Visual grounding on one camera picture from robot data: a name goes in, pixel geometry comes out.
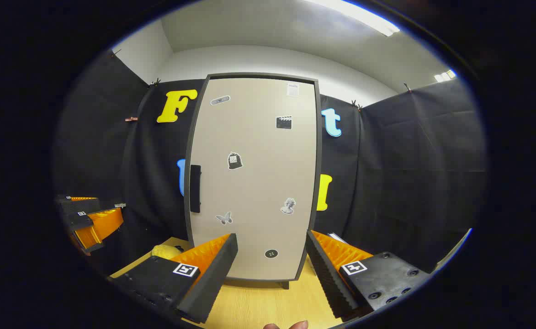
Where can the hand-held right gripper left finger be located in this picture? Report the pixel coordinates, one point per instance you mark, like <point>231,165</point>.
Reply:
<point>215,283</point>

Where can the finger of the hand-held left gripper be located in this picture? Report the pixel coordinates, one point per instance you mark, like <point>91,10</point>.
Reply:
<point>73,205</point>
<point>101,228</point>

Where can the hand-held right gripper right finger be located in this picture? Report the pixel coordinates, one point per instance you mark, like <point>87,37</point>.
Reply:
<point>325,274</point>

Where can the dark grey cabinet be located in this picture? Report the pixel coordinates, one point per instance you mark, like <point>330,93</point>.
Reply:
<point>284,284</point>

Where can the beige cabinet door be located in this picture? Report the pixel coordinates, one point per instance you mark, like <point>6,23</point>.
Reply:
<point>254,183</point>

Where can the black backdrop cloth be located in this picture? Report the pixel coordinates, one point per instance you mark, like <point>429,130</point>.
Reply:
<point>409,183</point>

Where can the small ceiling light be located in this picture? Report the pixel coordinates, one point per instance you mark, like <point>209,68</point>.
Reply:
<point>446,76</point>

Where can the long ceiling light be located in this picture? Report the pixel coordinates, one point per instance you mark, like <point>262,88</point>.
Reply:
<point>368,20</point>

